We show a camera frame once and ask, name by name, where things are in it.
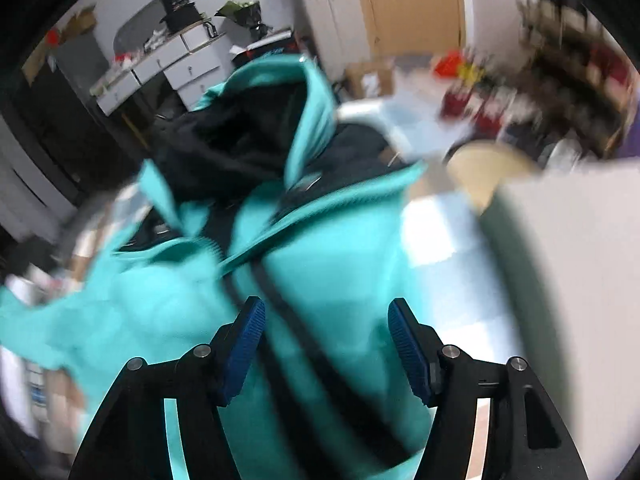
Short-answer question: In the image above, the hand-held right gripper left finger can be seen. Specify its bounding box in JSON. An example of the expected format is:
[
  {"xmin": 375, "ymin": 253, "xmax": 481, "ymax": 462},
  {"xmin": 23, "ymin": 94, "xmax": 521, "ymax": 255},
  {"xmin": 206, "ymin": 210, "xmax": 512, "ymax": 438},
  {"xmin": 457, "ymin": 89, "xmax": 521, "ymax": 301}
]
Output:
[{"xmin": 67, "ymin": 296, "xmax": 267, "ymax": 480}]

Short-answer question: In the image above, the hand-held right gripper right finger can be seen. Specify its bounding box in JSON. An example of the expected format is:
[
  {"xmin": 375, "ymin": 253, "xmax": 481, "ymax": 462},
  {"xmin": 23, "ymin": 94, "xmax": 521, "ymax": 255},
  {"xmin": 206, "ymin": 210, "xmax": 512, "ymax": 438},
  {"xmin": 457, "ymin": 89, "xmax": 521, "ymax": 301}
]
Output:
[{"xmin": 387, "ymin": 297, "xmax": 588, "ymax": 480}]

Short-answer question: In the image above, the teal and black jacket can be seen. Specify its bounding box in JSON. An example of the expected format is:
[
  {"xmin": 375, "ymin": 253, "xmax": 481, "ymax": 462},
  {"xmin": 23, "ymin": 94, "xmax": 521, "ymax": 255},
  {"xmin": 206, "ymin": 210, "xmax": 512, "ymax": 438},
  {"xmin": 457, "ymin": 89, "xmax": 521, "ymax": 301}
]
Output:
[{"xmin": 0, "ymin": 55, "xmax": 441, "ymax": 480}]

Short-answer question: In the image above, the light grey furniture block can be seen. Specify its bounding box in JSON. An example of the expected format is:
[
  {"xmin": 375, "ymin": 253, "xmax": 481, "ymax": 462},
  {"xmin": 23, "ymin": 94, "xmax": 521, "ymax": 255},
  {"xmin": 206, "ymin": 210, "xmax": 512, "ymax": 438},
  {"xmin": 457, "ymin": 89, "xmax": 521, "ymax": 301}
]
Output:
[{"xmin": 477, "ymin": 157, "xmax": 640, "ymax": 480}]

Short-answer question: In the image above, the round beige stool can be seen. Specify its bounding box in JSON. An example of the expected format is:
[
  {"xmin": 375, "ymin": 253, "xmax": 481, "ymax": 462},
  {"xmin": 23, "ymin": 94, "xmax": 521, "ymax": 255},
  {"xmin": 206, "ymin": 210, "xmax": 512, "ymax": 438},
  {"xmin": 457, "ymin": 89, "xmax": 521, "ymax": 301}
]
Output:
[{"xmin": 442, "ymin": 142, "xmax": 542, "ymax": 217}]

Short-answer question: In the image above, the pile of assorted shoes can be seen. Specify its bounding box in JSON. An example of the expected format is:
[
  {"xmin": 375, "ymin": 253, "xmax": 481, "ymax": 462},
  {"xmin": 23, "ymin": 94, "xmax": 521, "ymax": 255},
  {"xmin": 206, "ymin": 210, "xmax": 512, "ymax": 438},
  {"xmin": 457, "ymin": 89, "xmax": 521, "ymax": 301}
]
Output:
[{"xmin": 440, "ymin": 77, "xmax": 531, "ymax": 133}]

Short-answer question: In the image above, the white dresser with drawers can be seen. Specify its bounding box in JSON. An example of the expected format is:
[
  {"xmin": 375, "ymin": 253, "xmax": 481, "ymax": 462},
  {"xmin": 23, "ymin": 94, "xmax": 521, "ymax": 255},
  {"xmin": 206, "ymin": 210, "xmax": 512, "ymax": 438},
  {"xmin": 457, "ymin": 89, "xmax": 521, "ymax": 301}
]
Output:
[{"xmin": 90, "ymin": 25, "xmax": 231, "ymax": 116}]

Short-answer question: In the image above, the dark wardrobe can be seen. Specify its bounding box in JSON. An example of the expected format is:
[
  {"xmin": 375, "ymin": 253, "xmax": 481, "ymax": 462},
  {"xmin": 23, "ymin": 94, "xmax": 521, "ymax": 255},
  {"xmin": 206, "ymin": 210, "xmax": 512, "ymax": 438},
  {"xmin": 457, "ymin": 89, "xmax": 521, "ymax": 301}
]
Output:
[{"xmin": 20, "ymin": 55, "xmax": 151, "ymax": 203}]

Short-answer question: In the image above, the red bag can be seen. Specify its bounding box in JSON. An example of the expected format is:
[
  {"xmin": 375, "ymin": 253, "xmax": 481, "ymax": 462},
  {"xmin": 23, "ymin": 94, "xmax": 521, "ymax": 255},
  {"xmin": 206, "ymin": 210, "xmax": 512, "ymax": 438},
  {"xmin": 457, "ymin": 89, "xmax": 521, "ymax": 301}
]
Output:
[{"xmin": 432, "ymin": 50, "xmax": 467, "ymax": 77}]

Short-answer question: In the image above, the purple cloth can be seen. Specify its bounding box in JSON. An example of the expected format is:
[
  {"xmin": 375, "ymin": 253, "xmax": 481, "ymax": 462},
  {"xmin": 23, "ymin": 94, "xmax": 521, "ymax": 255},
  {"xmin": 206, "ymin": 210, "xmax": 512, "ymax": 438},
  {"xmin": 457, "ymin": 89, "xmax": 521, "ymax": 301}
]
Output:
[{"xmin": 619, "ymin": 122, "xmax": 640, "ymax": 162}]

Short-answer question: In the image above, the black and red box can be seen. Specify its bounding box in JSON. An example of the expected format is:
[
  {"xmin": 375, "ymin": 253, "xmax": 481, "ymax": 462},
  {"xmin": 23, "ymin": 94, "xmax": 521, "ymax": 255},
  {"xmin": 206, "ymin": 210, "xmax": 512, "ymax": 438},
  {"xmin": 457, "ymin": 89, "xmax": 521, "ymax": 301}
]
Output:
[{"xmin": 232, "ymin": 30, "xmax": 297, "ymax": 64}]

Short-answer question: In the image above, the wrapped flower bouquet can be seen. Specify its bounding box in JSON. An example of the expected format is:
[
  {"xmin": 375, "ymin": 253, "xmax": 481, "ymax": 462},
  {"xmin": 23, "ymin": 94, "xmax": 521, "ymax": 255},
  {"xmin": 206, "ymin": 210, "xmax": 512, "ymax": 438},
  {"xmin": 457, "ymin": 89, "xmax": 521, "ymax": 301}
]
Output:
[{"xmin": 215, "ymin": 0, "xmax": 264, "ymax": 29}]

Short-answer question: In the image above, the arched mirror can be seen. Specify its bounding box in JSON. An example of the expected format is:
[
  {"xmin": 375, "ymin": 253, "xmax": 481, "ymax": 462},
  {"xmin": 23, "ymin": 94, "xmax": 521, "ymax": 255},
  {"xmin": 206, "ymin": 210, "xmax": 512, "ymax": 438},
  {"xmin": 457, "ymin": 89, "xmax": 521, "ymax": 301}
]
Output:
[{"xmin": 112, "ymin": 0, "xmax": 167, "ymax": 57}]

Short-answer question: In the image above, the shoe rack with shoes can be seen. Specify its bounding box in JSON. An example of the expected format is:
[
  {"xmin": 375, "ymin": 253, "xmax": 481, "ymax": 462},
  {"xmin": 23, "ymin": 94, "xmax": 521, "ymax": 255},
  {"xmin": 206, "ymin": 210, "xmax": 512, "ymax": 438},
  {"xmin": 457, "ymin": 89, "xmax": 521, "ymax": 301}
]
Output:
[{"xmin": 515, "ymin": 0, "xmax": 637, "ymax": 161}]

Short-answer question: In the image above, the white upright suitcase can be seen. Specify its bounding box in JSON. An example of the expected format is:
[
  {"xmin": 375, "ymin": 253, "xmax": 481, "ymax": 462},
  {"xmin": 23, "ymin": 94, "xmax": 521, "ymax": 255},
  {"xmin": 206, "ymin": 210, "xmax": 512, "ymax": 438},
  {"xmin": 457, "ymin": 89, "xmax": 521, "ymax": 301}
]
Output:
[{"xmin": 295, "ymin": 0, "xmax": 372, "ymax": 77}]

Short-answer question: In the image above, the black box stack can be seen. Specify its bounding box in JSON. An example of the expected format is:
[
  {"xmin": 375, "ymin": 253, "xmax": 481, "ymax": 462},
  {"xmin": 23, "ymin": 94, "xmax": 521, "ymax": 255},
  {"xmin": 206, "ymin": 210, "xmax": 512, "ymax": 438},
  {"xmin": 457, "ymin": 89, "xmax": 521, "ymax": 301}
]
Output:
[{"xmin": 159, "ymin": 0, "xmax": 202, "ymax": 34}]

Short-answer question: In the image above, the wooden door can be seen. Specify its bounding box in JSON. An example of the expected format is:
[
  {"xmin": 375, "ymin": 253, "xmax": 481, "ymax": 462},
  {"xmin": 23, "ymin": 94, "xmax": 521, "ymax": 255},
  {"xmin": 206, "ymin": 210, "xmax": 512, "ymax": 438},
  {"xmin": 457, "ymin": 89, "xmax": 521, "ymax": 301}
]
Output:
[{"xmin": 340, "ymin": 0, "xmax": 468, "ymax": 57}]

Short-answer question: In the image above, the open cardboard box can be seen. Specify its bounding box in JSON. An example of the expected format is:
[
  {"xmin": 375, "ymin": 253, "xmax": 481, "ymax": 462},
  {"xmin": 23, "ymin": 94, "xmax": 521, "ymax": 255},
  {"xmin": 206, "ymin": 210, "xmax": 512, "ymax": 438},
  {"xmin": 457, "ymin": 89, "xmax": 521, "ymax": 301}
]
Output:
[{"xmin": 59, "ymin": 6, "xmax": 97, "ymax": 37}]

